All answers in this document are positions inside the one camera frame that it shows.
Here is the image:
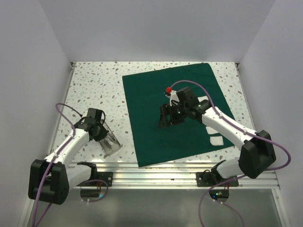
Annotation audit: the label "green surgical cloth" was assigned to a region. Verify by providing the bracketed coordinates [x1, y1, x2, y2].
[123, 63, 233, 167]

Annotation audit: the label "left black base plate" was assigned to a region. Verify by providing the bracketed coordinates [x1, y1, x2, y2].
[92, 172, 114, 187]

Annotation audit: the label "white gauze pad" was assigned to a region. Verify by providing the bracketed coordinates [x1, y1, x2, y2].
[206, 126, 218, 135]
[198, 96, 208, 102]
[210, 136, 224, 146]

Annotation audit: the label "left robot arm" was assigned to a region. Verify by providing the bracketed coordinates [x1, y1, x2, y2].
[28, 108, 109, 205]

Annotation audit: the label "aluminium rail frame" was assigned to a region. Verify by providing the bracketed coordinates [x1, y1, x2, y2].
[28, 61, 282, 190]

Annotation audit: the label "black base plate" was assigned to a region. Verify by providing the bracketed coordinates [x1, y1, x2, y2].
[196, 170, 227, 187]
[92, 172, 114, 187]

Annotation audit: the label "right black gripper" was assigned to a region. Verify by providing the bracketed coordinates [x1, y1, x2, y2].
[158, 102, 189, 128]

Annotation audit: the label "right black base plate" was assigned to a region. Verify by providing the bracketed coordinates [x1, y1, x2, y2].
[196, 170, 227, 187]

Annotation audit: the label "steel instrument tray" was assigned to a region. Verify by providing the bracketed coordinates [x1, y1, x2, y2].
[99, 120, 122, 156]

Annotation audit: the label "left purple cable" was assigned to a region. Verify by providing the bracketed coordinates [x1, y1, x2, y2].
[32, 103, 109, 227]

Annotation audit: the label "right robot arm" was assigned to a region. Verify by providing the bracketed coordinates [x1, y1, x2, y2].
[158, 87, 276, 186]

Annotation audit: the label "steel surgical scissors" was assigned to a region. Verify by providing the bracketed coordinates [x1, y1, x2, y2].
[104, 135, 118, 150]

